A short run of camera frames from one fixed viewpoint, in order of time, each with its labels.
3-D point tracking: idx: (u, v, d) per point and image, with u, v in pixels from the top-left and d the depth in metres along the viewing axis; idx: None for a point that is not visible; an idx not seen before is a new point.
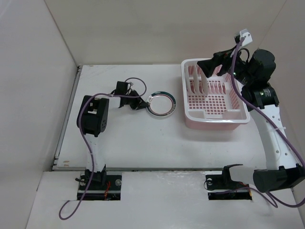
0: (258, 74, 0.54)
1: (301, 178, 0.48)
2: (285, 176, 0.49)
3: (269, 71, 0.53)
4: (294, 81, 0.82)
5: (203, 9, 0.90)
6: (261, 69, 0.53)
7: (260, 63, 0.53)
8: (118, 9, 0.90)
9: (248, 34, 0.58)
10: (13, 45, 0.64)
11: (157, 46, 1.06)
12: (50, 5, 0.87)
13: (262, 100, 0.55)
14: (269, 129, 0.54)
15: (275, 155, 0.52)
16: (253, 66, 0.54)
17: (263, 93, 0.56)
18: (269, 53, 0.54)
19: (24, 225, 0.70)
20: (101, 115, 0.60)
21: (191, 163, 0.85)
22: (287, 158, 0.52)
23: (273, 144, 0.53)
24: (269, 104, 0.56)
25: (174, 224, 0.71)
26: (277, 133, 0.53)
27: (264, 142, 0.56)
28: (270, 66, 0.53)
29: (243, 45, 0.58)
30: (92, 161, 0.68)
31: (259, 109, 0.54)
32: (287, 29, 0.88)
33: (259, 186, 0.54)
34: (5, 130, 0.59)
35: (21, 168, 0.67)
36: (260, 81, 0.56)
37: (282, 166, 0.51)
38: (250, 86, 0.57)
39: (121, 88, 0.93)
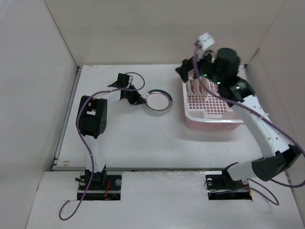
0: (228, 70, 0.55)
1: (295, 156, 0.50)
2: (283, 161, 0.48)
3: (236, 64, 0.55)
4: (293, 81, 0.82)
5: (202, 8, 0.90)
6: (228, 65, 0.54)
7: (226, 59, 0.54)
8: (118, 9, 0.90)
9: (208, 37, 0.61)
10: (14, 45, 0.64)
11: (157, 46, 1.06)
12: (50, 5, 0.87)
13: (240, 94, 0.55)
14: (255, 119, 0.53)
15: (267, 143, 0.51)
16: (221, 64, 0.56)
17: (239, 87, 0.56)
18: (231, 49, 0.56)
19: (24, 225, 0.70)
20: (99, 118, 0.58)
21: (192, 163, 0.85)
22: (279, 142, 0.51)
23: (263, 132, 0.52)
24: (248, 96, 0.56)
25: (174, 224, 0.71)
26: (263, 121, 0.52)
27: (252, 133, 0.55)
28: (235, 59, 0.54)
29: (205, 47, 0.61)
30: (92, 161, 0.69)
31: (239, 103, 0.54)
32: (286, 29, 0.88)
33: (259, 175, 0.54)
34: (5, 130, 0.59)
35: (21, 167, 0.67)
36: (231, 76, 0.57)
37: (277, 150, 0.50)
38: (225, 83, 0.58)
39: (122, 80, 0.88)
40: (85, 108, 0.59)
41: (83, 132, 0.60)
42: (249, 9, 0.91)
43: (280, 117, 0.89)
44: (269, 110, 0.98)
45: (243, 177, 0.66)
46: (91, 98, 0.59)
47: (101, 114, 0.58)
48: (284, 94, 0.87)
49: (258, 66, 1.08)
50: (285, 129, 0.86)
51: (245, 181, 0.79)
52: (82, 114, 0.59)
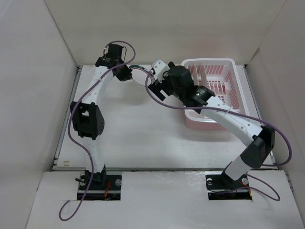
0: (181, 82, 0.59)
1: (272, 133, 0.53)
2: (262, 141, 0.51)
3: (187, 75, 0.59)
4: (293, 81, 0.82)
5: (202, 8, 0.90)
6: (181, 77, 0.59)
7: (177, 75, 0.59)
8: (118, 9, 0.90)
9: (157, 63, 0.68)
10: (14, 44, 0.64)
11: (157, 46, 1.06)
12: (50, 5, 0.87)
13: (202, 98, 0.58)
14: (223, 114, 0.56)
15: (242, 132, 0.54)
16: (174, 80, 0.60)
17: (199, 93, 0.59)
18: (177, 66, 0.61)
19: (24, 225, 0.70)
20: (94, 122, 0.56)
21: (191, 163, 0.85)
22: (252, 127, 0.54)
23: (235, 124, 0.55)
24: (209, 98, 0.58)
25: (174, 224, 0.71)
26: (230, 114, 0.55)
27: (227, 127, 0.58)
28: (184, 71, 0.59)
29: (158, 72, 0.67)
30: (92, 162, 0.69)
31: (203, 106, 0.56)
32: (286, 29, 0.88)
33: (250, 164, 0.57)
34: (5, 130, 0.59)
35: (21, 167, 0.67)
36: (188, 87, 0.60)
37: (254, 134, 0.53)
38: (186, 95, 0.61)
39: (115, 50, 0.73)
40: (77, 113, 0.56)
41: (82, 134, 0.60)
42: (249, 9, 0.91)
43: (281, 118, 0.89)
44: (269, 111, 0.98)
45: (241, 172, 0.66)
46: (79, 102, 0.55)
47: (94, 119, 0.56)
48: (283, 94, 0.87)
49: (258, 67, 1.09)
50: (285, 129, 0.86)
51: (245, 181, 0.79)
52: (76, 119, 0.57)
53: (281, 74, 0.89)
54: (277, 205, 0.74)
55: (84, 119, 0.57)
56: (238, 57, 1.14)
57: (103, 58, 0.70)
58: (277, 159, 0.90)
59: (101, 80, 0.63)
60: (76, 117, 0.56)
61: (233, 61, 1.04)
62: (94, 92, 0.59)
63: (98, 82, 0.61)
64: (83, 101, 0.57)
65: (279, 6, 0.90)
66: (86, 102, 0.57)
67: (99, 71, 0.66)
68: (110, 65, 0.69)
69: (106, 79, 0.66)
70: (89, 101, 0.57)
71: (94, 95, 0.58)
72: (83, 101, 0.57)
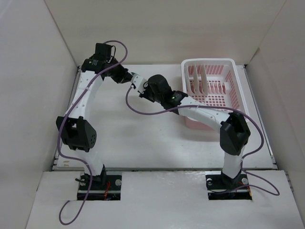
0: (159, 89, 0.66)
1: (239, 118, 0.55)
2: (230, 126, 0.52)
3: (164, 82, 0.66)
4: (293, 81, 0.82)
5: (202, 8, 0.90)
6: (158, 86, 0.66)
7: (155, 83, 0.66)
8: (118, 10, 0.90)
9: (135, 77, 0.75)
10: (14, 45, 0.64)
11: (157, 46, 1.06)
12: (50, 6, 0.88)
13: (176, 100, 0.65)
14: (194, 109, 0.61)
15: (213, 121, 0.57)
16: (154, 88, 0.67)
17: (174, 97, 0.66)
18: (156, 75, 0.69)
19: (24, 225, 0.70)
20: (84, 137, 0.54)
21: (191, 162, 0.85)
22: (220, 115, 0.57)
23: (205, 115, 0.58)
24: (183, 99, 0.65)
25: (174, 224, 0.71)
26: (200, 108, 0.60)
27: (202, 122, 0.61)
28: (161, 80, 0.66)
29: (138, 86, 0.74)
30: (89, 168, 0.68)
31: (177, 105, 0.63)
32: (285, 29, 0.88)
33: (231, 152, 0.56)
34: (5, 130, 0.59)
35: (21, 167, 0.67)
36: (166, 92, 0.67)
37: (222, 120, 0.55)
38: (164, 99, 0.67)
39: (103, 52, 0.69)
40: (65, 129, 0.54)
41: (74, 148, 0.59)
42: (249, 9, 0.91)
43: (281, 118, 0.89)
44: (268, 111, 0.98)
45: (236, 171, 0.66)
46: (65, 119, 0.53)
47: (85, 137, 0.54)
48: (283, 94, 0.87)
49: (258, 67, 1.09)
50: (286, 128, 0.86)
51: (245, 181, 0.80)
52: (65, 135, 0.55)
53: (281, 74, 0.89)
54: (277, 205, 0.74)
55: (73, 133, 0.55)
56: (238, 57, 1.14)
57: (90, 60, 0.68)
58: (277, 159, 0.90)
59: (89, 89, 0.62)
60: (64, 132, 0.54)
61: (233, 61, 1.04)
62: (82, 103, 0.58)
63: (85, 91, 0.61)
64: (71, 115, 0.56)
65: (279, 6, 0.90)
66: (74, 116, 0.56)
67: (86, 78, 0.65)
68: (98, 69, 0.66)
69: (94, 87, 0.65)
70: (77, 114, 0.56)
71: (81, 107, 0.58)
72: (71, 115, 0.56)
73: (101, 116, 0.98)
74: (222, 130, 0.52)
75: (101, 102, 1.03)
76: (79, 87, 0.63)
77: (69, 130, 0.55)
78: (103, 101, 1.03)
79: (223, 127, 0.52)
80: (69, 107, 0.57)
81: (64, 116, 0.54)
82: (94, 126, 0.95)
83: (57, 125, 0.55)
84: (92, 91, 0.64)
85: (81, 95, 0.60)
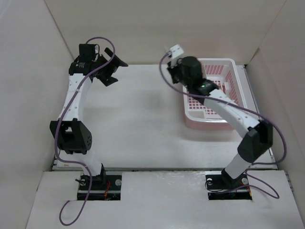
0: (191, 73, 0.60)
1: (269, 128, 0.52)
2: (257, 133, 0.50)
3: (198, 67, 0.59)
4: (293, 81, 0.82)
5: (201, 8, 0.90)
6: (192, 69, 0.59)
7: (188, 65, 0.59)
8: (117, 10, 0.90)
9: (177, 48, 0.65)
10: (14, 45, 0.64)
11: (157, 46, 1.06)
12: (50, 6, 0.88)
13: (206, 90, 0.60)
14: (222, 105, 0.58)
15: (239, 123, 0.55)
16: (185, 70, 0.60)
17: (204, 86, 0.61)
18: (192, 57, 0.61)
19: (24, 225, 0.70)
20: (80, 139, 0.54)
21: (192, 163, 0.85)
22: (249, 119, 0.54)
23: (233, 115, 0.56)
24: (213, 90, 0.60)
25: (174, 224, 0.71)
26: (229, 106, 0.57)
27: (227, 119, 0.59)
28: (197, 63, 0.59)
29: (172, 57, 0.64)
30: (88, 169, 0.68)
31: (206, 96, 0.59)
32: (285, 29, 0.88)
33: (247, 157, 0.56)
34: (5, 130, 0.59)
35: (21, 167, 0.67)
36: (197, 78, 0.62)
37: (249, 126, 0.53)
38: (192, 85, 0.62)
39: (87, 53, 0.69)
40: (60, 133, 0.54)
41: (71, 151, 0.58)
42: (249, 10, 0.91)
43: (281, 118, 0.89)
44: (269, 110, 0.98)
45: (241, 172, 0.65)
46: (59, 122, 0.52)
47: (81, 138, 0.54)
48: (283, 94, 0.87)
49: (258, 67, 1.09)
50: (286, 128, 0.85)
51: (245, 181, 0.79)
52: (60, 140, 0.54)
53: (281, 74, 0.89)
54: (277, 205, 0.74)
55: (68, 137, 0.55)
56: (238, 57, 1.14)
57: (76, 64, 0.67)
58: (277, 159, 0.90)
59: (79, 90, 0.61)
60: (59, 137, 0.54)
61: (233, 61, 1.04)
62: (74, 106, 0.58)
63: (76, 94, 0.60)
64: (64, 118, 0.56)
65: (279, 6, 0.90)
66: (67, 118, 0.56)
67: (75, 80, 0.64)
68: (86, 71, 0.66)
69: (84, 88, 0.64)
70: (71, 117, 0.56)
71: (74, 109, 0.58)
72: (64, 119, 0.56)
73: (101, 116, 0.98)
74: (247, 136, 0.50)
75: (101, 101, 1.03)
76: (69, 90, 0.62)
77: (63, 134, 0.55)
78: (103, 101, 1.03)
79: (250, 133, 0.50)
80: (61, 110, 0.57)
81: (57, 120, 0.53)
82: (94, 126, 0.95)
83: (52, 131, 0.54)
84: (82, 92, 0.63)
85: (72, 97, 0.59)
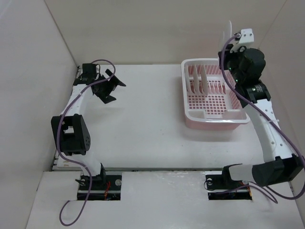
0: (249, 71, 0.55)
1: (298, 169, 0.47)
2: (282, 167, 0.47)
3: (260, 68, 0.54)
4: (293, 81, 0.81)
5: (202, 8, 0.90)
6: (250, 67, 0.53)
7: (250, 60, 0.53)
8: (117, 10, 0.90)
9: (249, 34, 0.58)
10: (14, 45, 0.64)
11: (157, 46, 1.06)
12: (50, 6, 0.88)
13: (254, 95, 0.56)
14: (264, 121, 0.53)
15: (270, 147, 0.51)
16: (244, 64, 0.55)
17: (255, 89, 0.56)
18: (260, 53, 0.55)
19: (24, 225, 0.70)
20: (80, 133, 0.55)
21: (191, 162, 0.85)
22: (282, 149, 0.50)
23: (268, 136, 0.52)
24: (261, 99, 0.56)
25: (174, 224, 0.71)
26: (270, 126, 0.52)
27: (259, 135, 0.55)
28: (261, 62, 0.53)
29: (239, 41, 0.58)
30: (88, 170, 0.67)
31: (251, 103, 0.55)
32: (285, 29, 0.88)
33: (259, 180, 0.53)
34: (5, 130, 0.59)
35: (21, 168, 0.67)
36: (251, 79, 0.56)
37: (278, 155, 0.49)
38: (242, 83, 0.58)
39: (90, 71, 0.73)
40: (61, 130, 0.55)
41: (69, 153, 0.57)
42: (249, 10, 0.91)
43: (280, 118, 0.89)
44: None
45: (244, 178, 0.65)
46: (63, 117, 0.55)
47: (81, 131, 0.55)
48: (284, 94, 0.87)
49: None
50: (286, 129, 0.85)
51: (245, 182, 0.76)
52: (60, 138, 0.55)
53: (281, 75, 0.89)
54: (277, 205, 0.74)
55: (68, 136, 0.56)
56: None
57: (79, 79, 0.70)
58: None
59: (82, 95, 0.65)
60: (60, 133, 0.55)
61: None
62: (76, 105, 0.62)
63: (78, 96, 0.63)
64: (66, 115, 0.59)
65: (279, 6, 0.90)
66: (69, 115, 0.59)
67: (78, 88, 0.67)
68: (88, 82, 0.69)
69: (86, 94, 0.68)
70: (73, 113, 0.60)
71: (76, 108, 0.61)
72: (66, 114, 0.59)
73: (101, 116, 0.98)
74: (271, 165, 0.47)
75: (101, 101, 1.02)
76: (73, 94, 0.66)
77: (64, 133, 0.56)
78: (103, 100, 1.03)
79: (275, 164, 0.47)
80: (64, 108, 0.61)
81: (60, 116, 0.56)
82: (94, 126, 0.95)
83: (53, 129, 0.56)
84: (85, 97, 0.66)
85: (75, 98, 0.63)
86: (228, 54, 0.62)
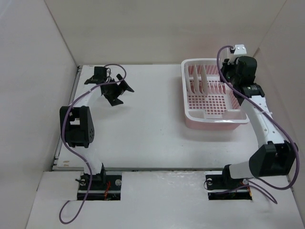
0: (242, 71, 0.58)
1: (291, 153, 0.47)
2: (275, 151, 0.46)
3: (252, 67, 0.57)
4: (293, 81, 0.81)
5: (202, 9, 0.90)
6: (244, 67, 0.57)
7: (243, 62, 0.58)
8: (117, 10, 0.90)
9: (242, 47, 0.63)
10: (14, 45, 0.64)
11: (157, 46, 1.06)
12: (50, 6, 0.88)
13: (249, 92, 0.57)
14: (257, 111, 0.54)
15: (263, 134, 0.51)
16: (238, 67, 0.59)
17: (250, 88, 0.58)
18: (252, 57, 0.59)
19: (24, 225, 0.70)
20: (85, 125, 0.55)
21: (191, 162, 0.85)
22: (275, 136, 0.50)
23: (261, 124, 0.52)
24: (256, 95, 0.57)
25: (174, 224, 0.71)
26: (263, 115, 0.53)
27: (254, 127, 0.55)
28: (252, 63, 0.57)
29: (234, 54, 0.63)
30: (89, 166, 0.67)
31: (246, 96, 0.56)
32: (285, 29, 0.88)
33: (253, 170, 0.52)
34: (5, 130, 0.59)
35: (21, 168, 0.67)
36: (247, 80, 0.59)
37: (271, 141, 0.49)
38: (238, 84, 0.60)
39: (101, 73, 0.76)
40: (68, 119, 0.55)
41: (73, 144, 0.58)
42: (249, 10, 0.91)
43: (280, 118, 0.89)
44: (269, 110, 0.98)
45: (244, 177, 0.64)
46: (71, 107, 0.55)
47: (86, 124, 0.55)
48: (284, 94, 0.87)
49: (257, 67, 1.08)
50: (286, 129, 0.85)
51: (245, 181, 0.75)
52: (66, 127, 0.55)
53: (281, 75, 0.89)
54: (277, 205, 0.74)
55: (74, 127, 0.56)
56: None
57: (90, 80, 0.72)
58: None
59: (91, 91, 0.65)
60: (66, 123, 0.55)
61: None
62: (85, 99, 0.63)
63: (88, 92, 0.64)
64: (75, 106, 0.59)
65: (279, 6, 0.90)
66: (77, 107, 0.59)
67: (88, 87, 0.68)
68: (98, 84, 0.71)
69: (95, 94, 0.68)
70: None
71: (84, 102, 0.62)
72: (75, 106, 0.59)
73: (101, 116, 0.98)
74: (263, 148, 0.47)
75: (101, 101, 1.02)
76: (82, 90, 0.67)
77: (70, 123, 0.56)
78: (103, 100, 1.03)
79: (267, 147, 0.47)
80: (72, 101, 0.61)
81: (68, 106, 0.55)
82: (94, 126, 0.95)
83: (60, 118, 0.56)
84: (93, 95, 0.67)
85: (84, 94, 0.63)
86: (225, 66, 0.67)
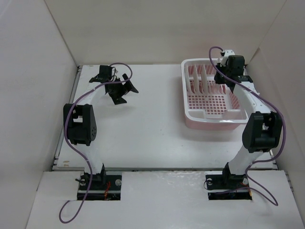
0: (232, 64, 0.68)
1: (276, 120, 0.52)
2: (261, 118, 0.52)
3: (240, 60, 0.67)
4: (294, 82, 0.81)
5: (202, 9, 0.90)
6: (233, 60, 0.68)
7: (231, 56, 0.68)
8: (117, 10, 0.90)
9: (230, 51, 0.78)
10: (14, 45, 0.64)
11: (157, 46, 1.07)
12: (50, 6, 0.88)
13: (238, 79, 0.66)
14: (246, 92, 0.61)
15: (252, 107, 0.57)
16: (228, 61, 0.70)
17: (240, 77, 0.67)
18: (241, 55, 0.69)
19: (24, 225, 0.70)
20: (87, 123, 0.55)
21: (191, 162, 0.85)
22: (263, 108, 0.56)
23: (250, 101, 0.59)
24: (245, 81, 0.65)
25: (174, 224, 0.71)
26: (252, 94, 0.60)
27: (245, 106, 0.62)
28: (239, 57, 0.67)
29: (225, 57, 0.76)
30: (90, 165, 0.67)
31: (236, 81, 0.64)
32: (285, 29, 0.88)
33: (246, 143, 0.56)
34: (4, 130, 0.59)
35: (21, 168, 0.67)
36: (237, 72, 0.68)
37: (259, 110, 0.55)
38: (230, 75, 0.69)
39: (105, 72, 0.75)
40: (71, 118, 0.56)
41: (75, 142, 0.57)
42: (249, 10, 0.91)
43: None
44: None
45: (243, 166, 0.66)
46: (75, 105, 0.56)
47: (89, 121, 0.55)
48: (284, 94, 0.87)
49: (257, 67, 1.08)
50: None
51: (245, 181, 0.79)
52: (68, 124, 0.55)
53: (281, 75, 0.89)
54: (277, 206, 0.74)
55: (76, 124, 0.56)
56: None
57: (95, 78, 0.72)
58: (277, 160, 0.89)
59: (95, 90, 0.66)
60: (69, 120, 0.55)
61: None
62: (89, 98, 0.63)
63: (91, 91, 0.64)
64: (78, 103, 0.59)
65: (279, 6, 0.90)
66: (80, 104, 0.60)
67: (93, 84, 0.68)
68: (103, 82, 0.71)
69: (99, 92, 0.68)
70: (84, 102, 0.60)
71: (87, 99, 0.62)
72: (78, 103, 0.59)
73: (101, 116, 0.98)
74: (251, 116, 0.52)
75: (100, 101, 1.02)
76: (86, 89, 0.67)
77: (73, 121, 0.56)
78: (103, 101, 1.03)
79: (254, 114, 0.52)
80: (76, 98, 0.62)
81: (71, 104, 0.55)
82: None
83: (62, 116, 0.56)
84: (97, 93, 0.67)
85: (88, 92, 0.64)
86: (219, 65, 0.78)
